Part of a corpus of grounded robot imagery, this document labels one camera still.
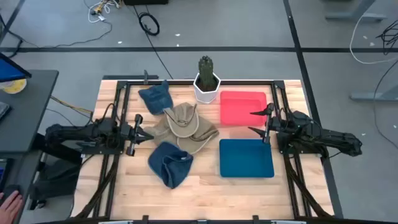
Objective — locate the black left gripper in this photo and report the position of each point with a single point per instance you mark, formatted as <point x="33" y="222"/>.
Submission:
<point x="130" y="133"/>

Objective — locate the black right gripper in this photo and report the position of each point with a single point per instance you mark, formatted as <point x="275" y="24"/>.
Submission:
<point x="274" y="124"/>

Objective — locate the blue denim hat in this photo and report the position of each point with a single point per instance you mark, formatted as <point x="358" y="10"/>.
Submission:
<point x="168" y="165"/>
<point x="155" y="98"/>

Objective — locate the beige bucket hat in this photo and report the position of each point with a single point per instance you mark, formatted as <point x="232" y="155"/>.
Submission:
<point x="183" y="119"/>
<point x="206" y="133"/>

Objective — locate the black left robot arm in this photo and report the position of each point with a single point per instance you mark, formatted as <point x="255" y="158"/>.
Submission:
<point x="77" y="132"/>

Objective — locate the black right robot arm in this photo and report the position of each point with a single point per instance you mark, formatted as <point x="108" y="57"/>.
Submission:
<point x="326" y="137"/>

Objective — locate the red tray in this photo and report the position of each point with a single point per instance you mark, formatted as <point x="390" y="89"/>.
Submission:
<point x="239" y="107"/>

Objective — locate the blue tray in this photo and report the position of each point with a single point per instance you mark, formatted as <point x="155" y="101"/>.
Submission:
<point x="245" y="158"/>

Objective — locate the green cactus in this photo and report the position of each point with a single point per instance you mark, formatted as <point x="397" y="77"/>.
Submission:
<point x="206" y="71"/>

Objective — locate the black bag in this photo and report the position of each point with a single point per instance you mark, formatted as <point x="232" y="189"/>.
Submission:
<point x="56" y="182"/>

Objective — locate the grey table foot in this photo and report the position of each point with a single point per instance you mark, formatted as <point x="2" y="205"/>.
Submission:
<point x="373" y="96"/>
<point x="354" y="16"/>

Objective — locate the black side desk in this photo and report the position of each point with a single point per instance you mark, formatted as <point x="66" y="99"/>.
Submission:
<point x="28" y="115"/>

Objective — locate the black floor box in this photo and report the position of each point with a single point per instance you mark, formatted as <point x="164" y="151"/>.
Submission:
<point x="146" y="2"/>

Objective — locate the yellow round disc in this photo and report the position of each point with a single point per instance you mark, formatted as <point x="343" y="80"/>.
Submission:
<point x="15" y="87"/>

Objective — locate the black computer mouse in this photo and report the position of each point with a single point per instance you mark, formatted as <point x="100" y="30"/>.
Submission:
<point x="12" y="188"/>

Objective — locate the dark keyboard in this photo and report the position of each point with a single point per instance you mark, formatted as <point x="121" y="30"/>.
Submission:
<point x="3" y="110"/>

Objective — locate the monitor with blue screen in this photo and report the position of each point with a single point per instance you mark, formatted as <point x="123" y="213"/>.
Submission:
<point x="9" y="70"/>

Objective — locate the person's hand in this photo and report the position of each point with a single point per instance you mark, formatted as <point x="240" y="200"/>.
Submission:
<point x="9" y="208"/>

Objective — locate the black aluminium table frame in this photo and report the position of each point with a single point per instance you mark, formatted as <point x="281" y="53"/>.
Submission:
<point x="248" y="82"/>

